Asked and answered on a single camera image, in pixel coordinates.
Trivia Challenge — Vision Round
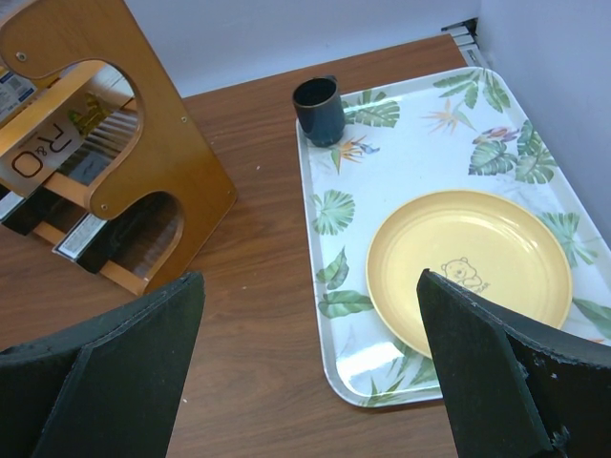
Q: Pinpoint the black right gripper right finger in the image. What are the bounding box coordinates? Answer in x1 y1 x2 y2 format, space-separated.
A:
416 269 610 457

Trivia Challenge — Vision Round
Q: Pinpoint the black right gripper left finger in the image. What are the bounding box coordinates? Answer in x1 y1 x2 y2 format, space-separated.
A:
1 272 205 457

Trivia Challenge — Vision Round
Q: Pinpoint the chrome silver toothpaste box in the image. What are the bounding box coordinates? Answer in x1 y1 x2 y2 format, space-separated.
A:
53 214 121 274

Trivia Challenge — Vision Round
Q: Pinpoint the black toothpaste box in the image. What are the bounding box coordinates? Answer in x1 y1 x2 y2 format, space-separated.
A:
1 189 50 236

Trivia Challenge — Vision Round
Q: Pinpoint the orange wooden three-tier shelf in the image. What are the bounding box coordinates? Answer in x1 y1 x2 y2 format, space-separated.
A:
1 1 237 296

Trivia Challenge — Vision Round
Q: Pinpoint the yellow round plate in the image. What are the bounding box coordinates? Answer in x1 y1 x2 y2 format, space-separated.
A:
366 190 573 357

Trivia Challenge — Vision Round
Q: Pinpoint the floral patterned serving tray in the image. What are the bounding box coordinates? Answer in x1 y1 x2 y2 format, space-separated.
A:
298 67 610 407

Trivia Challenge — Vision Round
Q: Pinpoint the dark blue cup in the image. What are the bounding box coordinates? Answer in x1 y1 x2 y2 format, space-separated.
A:
292 75 346 148

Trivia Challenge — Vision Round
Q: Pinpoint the aluminium frame rail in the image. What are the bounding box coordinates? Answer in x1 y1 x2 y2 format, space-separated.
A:
441 17 492 69

